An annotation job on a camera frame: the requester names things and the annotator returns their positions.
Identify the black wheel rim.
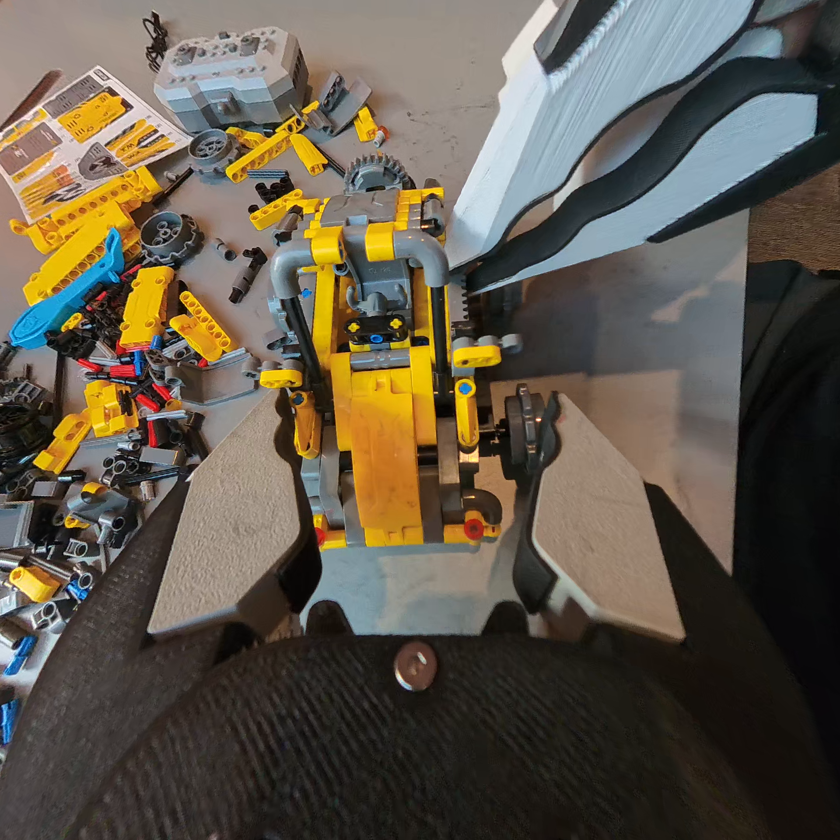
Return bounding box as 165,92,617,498
0,402,43,463

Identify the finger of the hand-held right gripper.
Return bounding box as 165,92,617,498
467,26,831,296
445,0,765,273

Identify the grey angled panel piece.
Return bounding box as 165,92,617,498
318,69,373,137

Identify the grey toothed wheel hub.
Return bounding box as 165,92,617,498
138,211,203,265
188,128,238,183

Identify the person's black clothed torso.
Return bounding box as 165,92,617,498
731,259,840,840

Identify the blue brick separator tool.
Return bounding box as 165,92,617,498
8,226,126,349

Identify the yellow rectangular panel piece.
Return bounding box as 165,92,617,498
23,217,142,306
118,266,178,350

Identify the thin black wire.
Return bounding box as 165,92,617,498
141,10,170,70

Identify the pile of loose brick pieces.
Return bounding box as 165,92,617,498
0,66,395,749

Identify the yellow sticker sheet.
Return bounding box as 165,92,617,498
0,64,194,221

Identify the grey curved fender piece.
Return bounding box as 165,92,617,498
163,351,260,406

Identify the grey desk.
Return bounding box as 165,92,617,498
0,0,749,723

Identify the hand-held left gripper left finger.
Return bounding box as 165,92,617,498
146,387,324,643

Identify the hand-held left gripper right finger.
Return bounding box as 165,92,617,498
512,391,688,644

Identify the yellow brick toy vehicle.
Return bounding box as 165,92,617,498
259,154,546,549

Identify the grey battery box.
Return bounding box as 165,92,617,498
154,26,309,132

